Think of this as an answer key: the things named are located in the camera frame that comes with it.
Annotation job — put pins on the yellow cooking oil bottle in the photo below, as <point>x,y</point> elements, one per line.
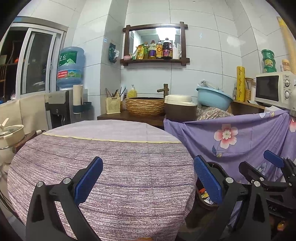
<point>152,51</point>

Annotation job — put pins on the blue water jug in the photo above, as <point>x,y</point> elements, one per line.
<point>70,67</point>

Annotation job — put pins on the brown patterned cloth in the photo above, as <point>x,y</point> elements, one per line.
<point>212,114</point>

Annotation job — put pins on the striped purple tablecloth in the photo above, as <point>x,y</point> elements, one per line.
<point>115,173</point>

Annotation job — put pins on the woven pattern wash basin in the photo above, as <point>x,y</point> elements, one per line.
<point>144,107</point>

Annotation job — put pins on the wooden framed mirror shelf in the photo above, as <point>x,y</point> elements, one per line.
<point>183,44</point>

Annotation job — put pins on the white microwave oven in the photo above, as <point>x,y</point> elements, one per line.
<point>268,89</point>

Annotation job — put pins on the yellow wrap roll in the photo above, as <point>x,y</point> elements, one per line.
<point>240,84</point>

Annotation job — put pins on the beige cloth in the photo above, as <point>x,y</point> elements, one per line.
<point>30,111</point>

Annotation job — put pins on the water dispenser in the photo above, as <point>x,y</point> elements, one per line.
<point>57,104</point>

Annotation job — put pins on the bundle of chopsticks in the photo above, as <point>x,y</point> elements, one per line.
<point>115,92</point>

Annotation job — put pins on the wooden counter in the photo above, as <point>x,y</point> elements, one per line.
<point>120,118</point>

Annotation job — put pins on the cream pot with lid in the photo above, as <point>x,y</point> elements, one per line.
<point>11,136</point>

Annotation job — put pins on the white plastic bag in basin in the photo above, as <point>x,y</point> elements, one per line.
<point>209,84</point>

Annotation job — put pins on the stack of paper cups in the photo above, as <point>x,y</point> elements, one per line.
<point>77,95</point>

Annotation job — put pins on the jar with yellow lid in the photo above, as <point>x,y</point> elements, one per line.
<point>285,65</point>

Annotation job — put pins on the green cooking oil bottle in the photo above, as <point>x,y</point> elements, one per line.
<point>146,52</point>

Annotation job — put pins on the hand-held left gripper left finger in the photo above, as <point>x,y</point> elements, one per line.
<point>89,178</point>

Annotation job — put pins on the purple floral cloth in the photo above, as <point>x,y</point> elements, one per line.
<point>196,139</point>

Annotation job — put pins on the yellow corrugated pipe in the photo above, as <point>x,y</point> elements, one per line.
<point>286,39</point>

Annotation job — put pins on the black trash bin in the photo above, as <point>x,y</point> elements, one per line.
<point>216,168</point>

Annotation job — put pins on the green hanging bag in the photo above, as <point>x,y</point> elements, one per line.
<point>113,53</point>

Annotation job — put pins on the white plastic bottle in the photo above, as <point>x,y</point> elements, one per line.
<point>176,52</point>

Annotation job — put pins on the blue cup holder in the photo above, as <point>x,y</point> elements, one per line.
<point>85,107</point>

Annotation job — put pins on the sliding window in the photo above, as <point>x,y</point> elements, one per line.
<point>39,62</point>

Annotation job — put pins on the blue plastic basin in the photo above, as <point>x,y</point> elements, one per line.
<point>214,99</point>

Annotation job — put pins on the bamboo style faucet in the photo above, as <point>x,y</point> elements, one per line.
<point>165,90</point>

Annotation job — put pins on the glass jar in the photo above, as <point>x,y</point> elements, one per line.
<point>248,89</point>

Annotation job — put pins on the yellow green seasoning packet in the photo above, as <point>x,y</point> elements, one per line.
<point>138,53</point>

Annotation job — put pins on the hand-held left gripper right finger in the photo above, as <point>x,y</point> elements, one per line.
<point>208,178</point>

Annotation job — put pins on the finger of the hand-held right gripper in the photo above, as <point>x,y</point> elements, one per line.
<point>274,158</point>
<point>251,172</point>

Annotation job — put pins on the brown and cream rice cooker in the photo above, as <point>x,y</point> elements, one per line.
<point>179,110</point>

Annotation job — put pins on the yellow soap dispenser bottle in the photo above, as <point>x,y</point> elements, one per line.
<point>132,93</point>

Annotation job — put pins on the amber sauce bottle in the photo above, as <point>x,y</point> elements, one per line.
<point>159,51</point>

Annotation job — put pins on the cream chopstick holder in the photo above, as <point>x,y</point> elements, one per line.
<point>113,106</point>

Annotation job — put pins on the dark soy sauce bottle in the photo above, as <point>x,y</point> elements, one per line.
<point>167,49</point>

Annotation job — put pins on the small pink ornament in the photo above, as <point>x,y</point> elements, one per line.
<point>127,58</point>

